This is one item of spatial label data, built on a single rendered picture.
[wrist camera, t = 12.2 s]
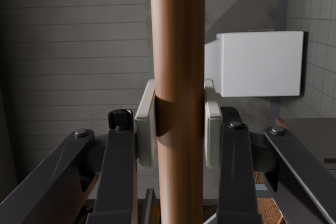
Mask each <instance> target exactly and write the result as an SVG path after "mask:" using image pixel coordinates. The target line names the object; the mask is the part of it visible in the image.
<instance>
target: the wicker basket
mask: <svg viewBox="0 0 336 224"><path fill-rule="evenodd" d="M254 180H255V184H264V182H263V181H262V179H261V173H260V172H255V171H254ZM257 205H258V206H257V207H258V213H259V214H261V216H262V223H263V224H287V223H286V221H285V219H284V218H283V216H282V214H281V213H280V211H279V209H278V207H277V206H276V203H275V202H274V200H273V198H257Z"/></svg>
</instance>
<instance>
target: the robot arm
mask: <svg viewBox="0 0 336 224"><path fill-rule="evenodd" d="M107 115H108V124H109V131H108V133H107V134H103V135H98V136H95V132H94V131H93V130H91V129H87V128H85V129H83V128H80V129H77V130H75V131H72V132H71V133H70V134H69V135H68V136H67V137H66V138H65V139H64V140H63V141H62V142H61V143H60V144H59V145H58V146H57V147H56V148H55V149H54V150H53V151H52V152H51V153H50V154H49V155H48V156H47V157H46V158H45V159H44V160H43V161H42V162H41V163H40V164H39V165H38V166H37V167H36V168H35V169H34V170H33V171H32V172H31V173H30V174H29V175H28V176H27V177H26V178H25V179H24V180H23V181H22V182H21V183H20V184H19V185H18V186H17V187H16V188H15V189H14V190H13V191H12V192H11V193H10V194H9V195H8V196H7V197H6V198H5V199H4V200H3V201H2V202H1V203H0V224H72V223H73V221H74V219H75V218H76V216H77V214H78V213H79V211H80V209H81V208H82V206H83V204H84V203H85V201H86V199H87V198H88V196H89V194H90V193H91V191H92V190H93V188H94V186H95V185H96V183H97V181H98V180H99V182H98V187H97V193H96V198H95V203H94V208H93V213H89V214H88V215H87V218H86V223H85V224H138V174H137V165H138V167H139V168H140V169H150V167H152V165H153V159H154V153H155V147H156V141H157V114H156V93H155V79H150V80H149V81H148V83H147V85H146V88H145V91H144V94H143V96H142V99H141V102H140V105H139V107H138V108H127V109H115V110H112V111H110V112H109V113H108V114H107ZM203 136H204V146H205V155H206V165H207V167H209V169H219V168H220V171H219V185H218V200H217V210H216V219H215V224H263V220H262V215H261V214H259V212H258V203H257V194H256V185H255V176H254V172H258V173H260V177H261V179H262V181H263V183H264V184H265V186H266V188H267V190H268V191H269V193H270V195H271V197H272V199H273V200H274V202H275V204H276V206H277V207H278V209H279V211H280V213H281V214H282V216H283V218H284V220H285V221H286V223H287V224H336V178H335V177H334V176H333V175H332V174H331V173H330V172H329V171H328V169H327V168H326V167H325V166H324V165H323V164H322V163H321V162H320V161H319V160H318V159H317V158H316V157H315V156H314V155H313V154H312V153H311V152H310V151H309V150H308V149H307V148H306V147H305V146H304V145H303V144H302V142H301V141H300V140H299V139H298V138H297V137H296V136H295V135H294V134H293V133H292V132H291V131H290V130H288V129H286V128H283V127H281V126H280V127H279V126H271V127H267V128H265V130H264V133H263V134H260V133H255V132H251V131H249V127H248V125H247V124H245V123H243V122H242V119H241V117H240V114H239V112H238V110H237V109H236V108H234V107H233V106H221V107H220V105H219V101H218V97H217V94H216V90H215V86H214V82H213V80H212V79H211V78H204V130H203Z"/></svg>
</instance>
